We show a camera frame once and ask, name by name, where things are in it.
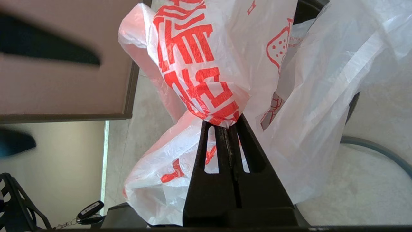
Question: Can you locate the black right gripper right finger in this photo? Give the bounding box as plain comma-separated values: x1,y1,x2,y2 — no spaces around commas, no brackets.
230,114,296,210

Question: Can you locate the black ribbed trash can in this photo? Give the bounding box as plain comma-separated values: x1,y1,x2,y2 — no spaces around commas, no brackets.
291,0,361,126

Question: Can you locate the black car key fob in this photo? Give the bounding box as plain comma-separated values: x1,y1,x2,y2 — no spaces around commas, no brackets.
53,200,105,229

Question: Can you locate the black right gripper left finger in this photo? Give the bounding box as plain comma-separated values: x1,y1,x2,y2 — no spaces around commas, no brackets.
183,121,240,227

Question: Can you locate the grey wall baseboard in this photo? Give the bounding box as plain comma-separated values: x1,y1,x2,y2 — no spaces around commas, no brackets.
123,0,152,120

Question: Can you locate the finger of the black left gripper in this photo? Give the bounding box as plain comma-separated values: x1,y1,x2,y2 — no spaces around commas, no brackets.
0,13,102,66
0,129,36,158

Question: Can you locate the white plastic bag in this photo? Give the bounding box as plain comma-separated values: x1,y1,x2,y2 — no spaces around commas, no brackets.
118,0,412,226

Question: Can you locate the grey trash can ring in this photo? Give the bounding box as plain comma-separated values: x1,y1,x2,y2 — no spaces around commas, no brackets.
340,136,412,179

